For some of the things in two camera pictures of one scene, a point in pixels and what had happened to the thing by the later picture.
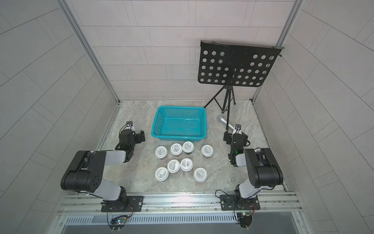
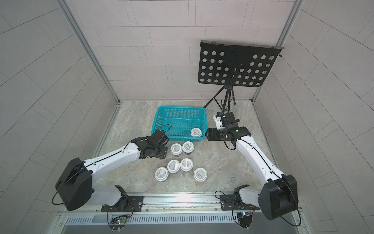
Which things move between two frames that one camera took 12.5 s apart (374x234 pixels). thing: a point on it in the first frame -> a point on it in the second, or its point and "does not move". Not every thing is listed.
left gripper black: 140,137 -> 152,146
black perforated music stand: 233,64 does not move
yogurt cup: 176,149 does not move
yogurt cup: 173,166 does not move
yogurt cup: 207,150 -> 196,132
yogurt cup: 188,147 does not move
